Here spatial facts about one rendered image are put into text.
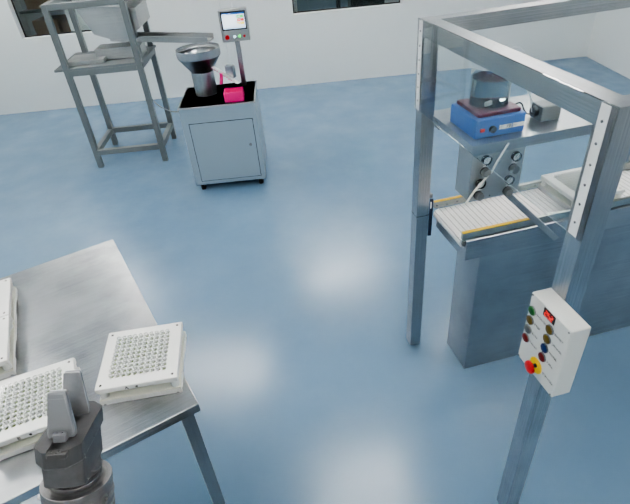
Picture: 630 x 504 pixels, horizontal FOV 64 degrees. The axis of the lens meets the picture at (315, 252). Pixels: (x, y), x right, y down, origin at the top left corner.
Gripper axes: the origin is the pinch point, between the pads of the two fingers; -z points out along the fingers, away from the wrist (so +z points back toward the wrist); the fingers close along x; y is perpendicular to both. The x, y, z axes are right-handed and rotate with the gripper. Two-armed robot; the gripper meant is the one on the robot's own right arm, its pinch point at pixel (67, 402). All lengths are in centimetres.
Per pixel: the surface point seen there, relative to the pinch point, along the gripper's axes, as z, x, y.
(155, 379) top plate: 37, -81, 6
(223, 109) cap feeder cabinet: -56, -367, -4
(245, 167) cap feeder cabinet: -8, -386, -20
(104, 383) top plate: 39, -83, 21
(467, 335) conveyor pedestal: 64, -163, -130
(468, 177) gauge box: -19, -119, -105
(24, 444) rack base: 51, -73, 41
